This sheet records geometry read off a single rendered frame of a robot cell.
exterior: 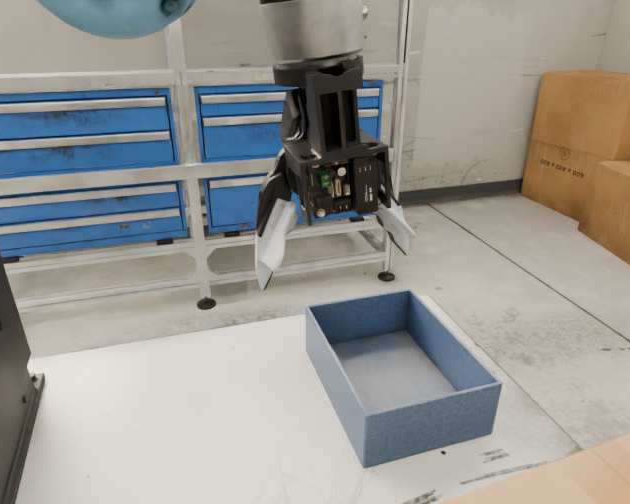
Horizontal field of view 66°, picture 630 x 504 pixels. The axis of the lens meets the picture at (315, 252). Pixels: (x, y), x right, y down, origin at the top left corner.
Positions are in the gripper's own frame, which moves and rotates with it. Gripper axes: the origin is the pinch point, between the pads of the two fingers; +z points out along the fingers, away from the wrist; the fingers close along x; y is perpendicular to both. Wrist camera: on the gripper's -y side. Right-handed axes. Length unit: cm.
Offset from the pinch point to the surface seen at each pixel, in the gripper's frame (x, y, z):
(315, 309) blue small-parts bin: -0.6, -9.6, 10.8
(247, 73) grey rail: 12, -140, -3
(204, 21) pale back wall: 7, -227, -19
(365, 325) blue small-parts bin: 5.9, -9.9, 15.6
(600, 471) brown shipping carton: 8.0, 26.3, 2.2
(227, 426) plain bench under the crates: -14.1, 0.9, 15.6
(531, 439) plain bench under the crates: 16.4, 11.2, 19.3
